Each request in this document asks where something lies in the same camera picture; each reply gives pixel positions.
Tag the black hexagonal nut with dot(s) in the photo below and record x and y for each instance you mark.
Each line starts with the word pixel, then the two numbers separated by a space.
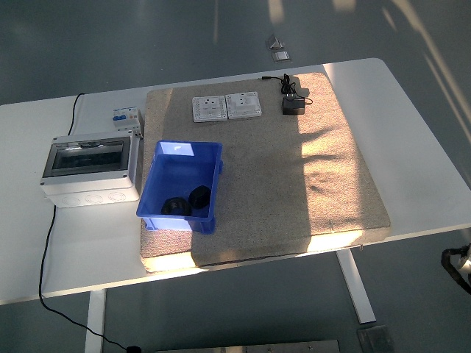
pixel 176 207
pixel 199 196

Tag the blue plastic box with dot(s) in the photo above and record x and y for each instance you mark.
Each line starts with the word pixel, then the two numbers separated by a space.
pixel 176 173

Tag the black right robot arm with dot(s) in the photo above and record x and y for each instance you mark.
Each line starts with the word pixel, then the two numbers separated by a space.
pixel 450 266

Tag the grey distribution box, clear cover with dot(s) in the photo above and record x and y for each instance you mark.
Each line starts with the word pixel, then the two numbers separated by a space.
pixel 88 173

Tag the grey-brown mat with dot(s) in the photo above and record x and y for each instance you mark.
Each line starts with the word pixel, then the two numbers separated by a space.
pixel 272 165

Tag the white socket panel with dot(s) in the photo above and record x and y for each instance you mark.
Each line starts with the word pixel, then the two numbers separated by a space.
pixel 209 109
pixel 243 105

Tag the black power adapter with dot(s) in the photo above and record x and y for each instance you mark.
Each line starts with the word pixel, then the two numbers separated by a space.
pixel 293 106

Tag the white and blue circuit breaker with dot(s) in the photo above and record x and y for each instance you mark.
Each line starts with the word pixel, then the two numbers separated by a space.
pixel 125 117

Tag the flat metal floor outlet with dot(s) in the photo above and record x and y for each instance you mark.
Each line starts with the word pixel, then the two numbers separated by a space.
pixel 280 56

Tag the open metal floor outlet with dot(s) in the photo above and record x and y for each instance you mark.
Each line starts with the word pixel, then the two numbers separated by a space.
pixel 274 42

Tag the white table leg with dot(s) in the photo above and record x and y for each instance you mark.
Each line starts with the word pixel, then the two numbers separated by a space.
pixel 95 323
pixel 357 287

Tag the grey metal plate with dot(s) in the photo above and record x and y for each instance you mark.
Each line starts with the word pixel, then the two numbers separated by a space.
pixel 246 346

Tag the dark metal floor plate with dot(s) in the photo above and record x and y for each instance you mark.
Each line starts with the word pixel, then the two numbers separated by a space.
pixel 375 340

